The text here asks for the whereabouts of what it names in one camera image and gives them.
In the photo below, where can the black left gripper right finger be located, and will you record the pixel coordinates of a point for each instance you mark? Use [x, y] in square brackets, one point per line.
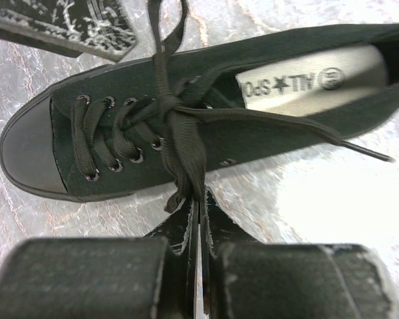
[245, 278]

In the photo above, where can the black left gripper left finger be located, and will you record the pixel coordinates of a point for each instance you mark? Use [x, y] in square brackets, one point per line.
[153, 276]

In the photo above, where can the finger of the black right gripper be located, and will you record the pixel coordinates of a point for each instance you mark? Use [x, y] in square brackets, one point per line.
[69, 28]

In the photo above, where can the black shoelace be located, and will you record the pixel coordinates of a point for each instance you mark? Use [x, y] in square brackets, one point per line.
[182, 150]

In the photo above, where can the black canvas sneaker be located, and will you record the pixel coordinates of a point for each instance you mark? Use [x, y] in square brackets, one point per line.
[345, 77]

